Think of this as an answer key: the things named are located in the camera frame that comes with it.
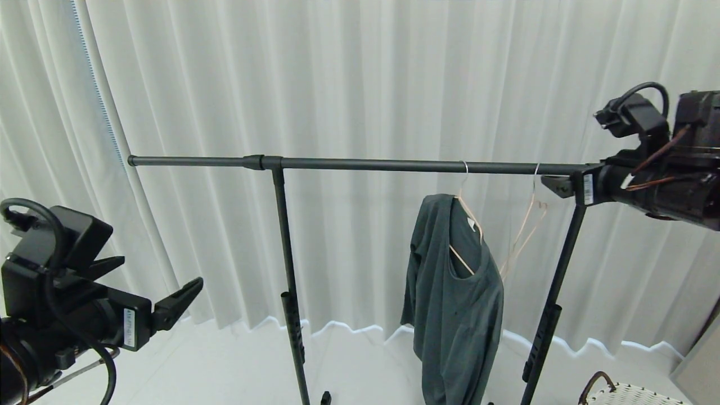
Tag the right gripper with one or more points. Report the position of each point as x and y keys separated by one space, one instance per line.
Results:
x=675 y=197

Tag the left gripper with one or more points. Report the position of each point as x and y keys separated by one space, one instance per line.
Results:
x=132 y=326

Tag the pink clothes hanger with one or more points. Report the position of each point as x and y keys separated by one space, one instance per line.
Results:
x=471 y=215
x=520 y=230

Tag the dark grey t-shirt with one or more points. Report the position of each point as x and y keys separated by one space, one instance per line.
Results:
x=450 y=326

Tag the black clothes rack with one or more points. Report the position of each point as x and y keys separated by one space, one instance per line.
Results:
x=365 y=165

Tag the white laundry basket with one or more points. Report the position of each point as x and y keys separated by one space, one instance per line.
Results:
x=630 y=395

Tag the white curtain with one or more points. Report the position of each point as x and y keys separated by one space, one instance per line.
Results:
x=337 y=84

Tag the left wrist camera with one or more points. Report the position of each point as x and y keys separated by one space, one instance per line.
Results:
x=79 y=236

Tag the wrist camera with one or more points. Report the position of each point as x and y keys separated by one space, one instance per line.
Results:
x=635 y=115
x=79 y=236

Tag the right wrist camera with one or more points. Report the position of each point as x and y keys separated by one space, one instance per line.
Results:
x=635 y=115

